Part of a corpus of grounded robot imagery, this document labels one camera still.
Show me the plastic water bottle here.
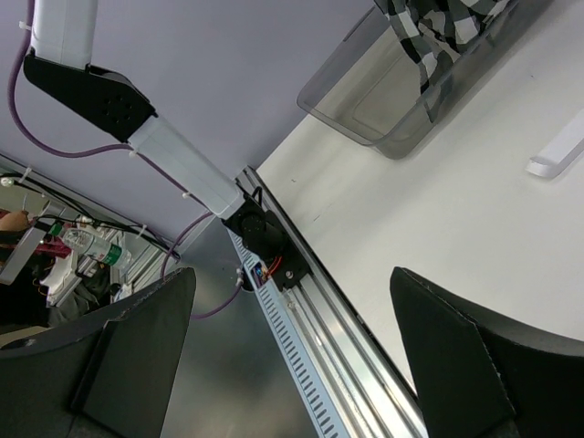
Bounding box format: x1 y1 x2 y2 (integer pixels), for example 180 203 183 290
58 228 132 270

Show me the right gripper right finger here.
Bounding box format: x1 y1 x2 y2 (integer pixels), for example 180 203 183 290
390 267 583 437

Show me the perforated cable duct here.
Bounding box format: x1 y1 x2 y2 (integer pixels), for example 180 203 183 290
228 232 349 438

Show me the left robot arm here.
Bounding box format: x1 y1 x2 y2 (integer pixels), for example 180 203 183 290
16 1 309 291

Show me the black white checked shirt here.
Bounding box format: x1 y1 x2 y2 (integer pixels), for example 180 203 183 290
375 0 511 122

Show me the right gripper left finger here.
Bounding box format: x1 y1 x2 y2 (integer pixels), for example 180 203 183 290
1 268 196 437

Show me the metal clothes rack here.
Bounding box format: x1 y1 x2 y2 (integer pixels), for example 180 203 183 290
526 110 583 179

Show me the grey translucent plastic bin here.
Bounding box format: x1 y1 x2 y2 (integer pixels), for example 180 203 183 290
297 1 534 160

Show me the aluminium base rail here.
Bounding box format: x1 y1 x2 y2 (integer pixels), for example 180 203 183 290
237 168 428 437

